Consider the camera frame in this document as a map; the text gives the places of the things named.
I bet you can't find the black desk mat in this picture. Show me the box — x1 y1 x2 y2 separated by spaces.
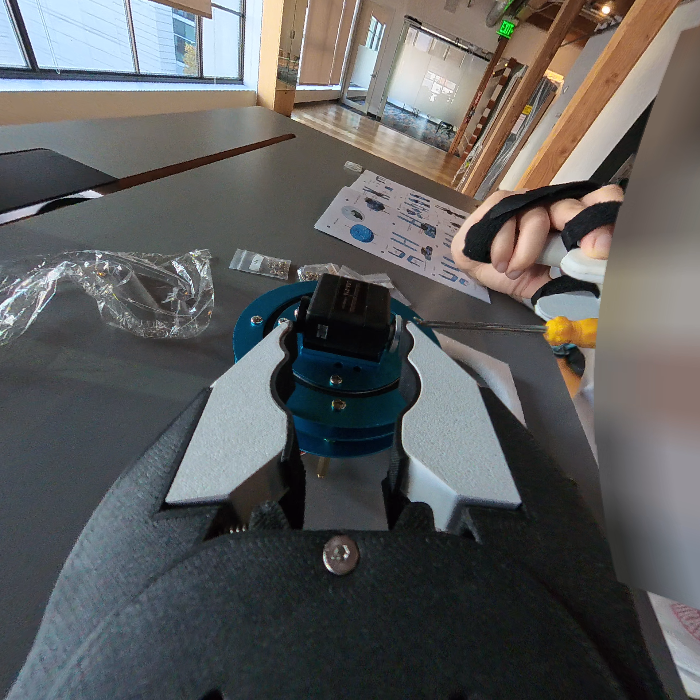
0 149 119 215

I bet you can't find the large window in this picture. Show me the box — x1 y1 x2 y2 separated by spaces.
0 0 247 84

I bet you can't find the slanted wooden beam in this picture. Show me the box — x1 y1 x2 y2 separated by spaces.
514 0 683 193
458 0 590 195

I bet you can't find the grey desk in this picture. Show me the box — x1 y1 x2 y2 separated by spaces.
0 105 616 700

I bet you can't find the small clear plastic bag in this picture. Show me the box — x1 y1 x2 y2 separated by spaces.
338 265 396 289

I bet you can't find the white foam packing piece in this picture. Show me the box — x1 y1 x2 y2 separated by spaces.
436 331 527 428

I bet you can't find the person's right hand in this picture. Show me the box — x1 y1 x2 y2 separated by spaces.
453 183 627 300

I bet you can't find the white paper with pink print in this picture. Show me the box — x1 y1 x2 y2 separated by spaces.
647 592 700 700

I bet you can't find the frosted glass partition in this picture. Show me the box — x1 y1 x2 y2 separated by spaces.
339 15 493 129

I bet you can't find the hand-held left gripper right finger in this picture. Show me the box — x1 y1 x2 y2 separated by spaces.
382 320 523 534

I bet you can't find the blue patterned rug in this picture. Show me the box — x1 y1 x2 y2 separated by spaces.
380 101 468 153

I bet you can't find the yellow handled screwdriver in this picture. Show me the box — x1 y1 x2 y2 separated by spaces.
413 315 600 351

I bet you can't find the printed instruction sheet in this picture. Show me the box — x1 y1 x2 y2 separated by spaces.
314 170 493 303

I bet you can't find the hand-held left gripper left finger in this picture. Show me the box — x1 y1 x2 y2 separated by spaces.
165 322 303 529

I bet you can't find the wooden column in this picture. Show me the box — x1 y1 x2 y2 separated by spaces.
256 0 308 117

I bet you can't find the beige roller blind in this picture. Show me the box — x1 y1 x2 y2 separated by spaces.
143 0 214 20

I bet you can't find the blue robot base with servo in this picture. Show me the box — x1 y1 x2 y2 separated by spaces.
233 272 442 477

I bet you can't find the clear crumpled plastic wrap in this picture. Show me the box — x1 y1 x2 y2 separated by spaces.
0 249 215 346

